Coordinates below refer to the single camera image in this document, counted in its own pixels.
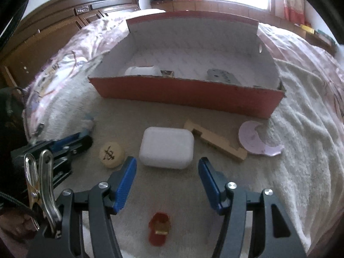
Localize small red figure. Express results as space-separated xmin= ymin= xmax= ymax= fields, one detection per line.
xmin=148 ymin=212 xmax=171 ymax=247

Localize stack of books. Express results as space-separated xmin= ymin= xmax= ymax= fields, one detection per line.
xmin=299 ymin=24 xmax=337 ymax=47

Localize metal spring clip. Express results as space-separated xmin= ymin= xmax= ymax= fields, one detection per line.
xmin=24 ymin=150 xmax=63 ymax=239

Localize dark wooden headboard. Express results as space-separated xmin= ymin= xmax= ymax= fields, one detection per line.
xmin=0 ymin=0 xmax=141 ymax=90

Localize grey white plug adapter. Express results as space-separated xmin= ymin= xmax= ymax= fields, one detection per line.
xmin=206 ymin=68 xmax=241 ymax=86

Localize notched wooden block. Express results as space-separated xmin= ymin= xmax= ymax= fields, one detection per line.
xmin=183 ymin=120 xmax=248 ymax=162

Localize white plastic jar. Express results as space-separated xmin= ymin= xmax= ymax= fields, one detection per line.
xmin=124 ymin=65 xmax=162 ymax=77

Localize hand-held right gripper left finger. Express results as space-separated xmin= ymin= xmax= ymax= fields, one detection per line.
xmin=27 ymin=156 xmax=138 ymax=258

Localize pink printed blanket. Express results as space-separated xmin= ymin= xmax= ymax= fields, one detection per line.
xmin=23 ymin=8 xmax=344 ymax=151

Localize red cardboard box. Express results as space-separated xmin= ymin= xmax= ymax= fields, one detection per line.
xmin=88 ymin=11 xmax=285 ymax=119

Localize black braided cable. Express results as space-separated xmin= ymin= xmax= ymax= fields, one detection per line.
xmin=0 ymin=192 xmax=41 ymax=218

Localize beige towel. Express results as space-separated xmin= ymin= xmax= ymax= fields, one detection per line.
xmin=25 ymin=56 xmax=344 ymax=258

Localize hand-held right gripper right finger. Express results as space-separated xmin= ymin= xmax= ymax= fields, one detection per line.
xmin=198 ymin=157 xmax=307 ymax=258

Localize round wooden chess piece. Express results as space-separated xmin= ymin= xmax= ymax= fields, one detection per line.
xmin=99 ymin=140 xmax=126 ymax=169

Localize person's left hand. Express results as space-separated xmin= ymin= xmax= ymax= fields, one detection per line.
xmin=0 ymin=211 xmax=41 ymax=244

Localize white earbuds case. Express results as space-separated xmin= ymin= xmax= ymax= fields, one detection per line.
xmin=139 ymin=127 xmax=194 ymax=170

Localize pink moon-shaped piece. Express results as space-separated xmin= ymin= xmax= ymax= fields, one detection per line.
xmin=239 ymin=120 xmax=285 ymax=158

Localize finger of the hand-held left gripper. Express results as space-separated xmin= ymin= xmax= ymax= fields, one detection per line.
xmin=50 ymin=131 xmax=91 ymax=148
xmin=51 ymin=136 xmax=94 ymax=179

